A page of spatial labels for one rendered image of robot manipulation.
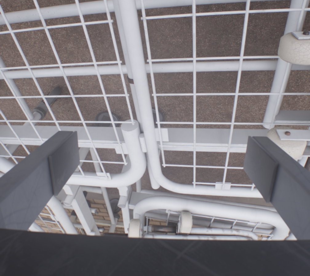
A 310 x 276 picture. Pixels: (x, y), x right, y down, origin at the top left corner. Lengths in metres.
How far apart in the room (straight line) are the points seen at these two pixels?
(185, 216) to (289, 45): 0.55
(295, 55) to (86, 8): 0.55
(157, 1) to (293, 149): 0.48
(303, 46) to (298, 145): 0.15
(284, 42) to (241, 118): 0.79
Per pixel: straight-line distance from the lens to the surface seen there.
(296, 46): 0.35
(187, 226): 0.73
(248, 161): 0.17
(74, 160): 0.16
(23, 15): 0.83
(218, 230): 0.82
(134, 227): 0.71
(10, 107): 1.49
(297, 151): 0.41
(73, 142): 0.16
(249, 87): 1.03
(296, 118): 0.56
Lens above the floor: 0.85
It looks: 48 degrees down
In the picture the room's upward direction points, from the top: 167 degrees counter-clockwise
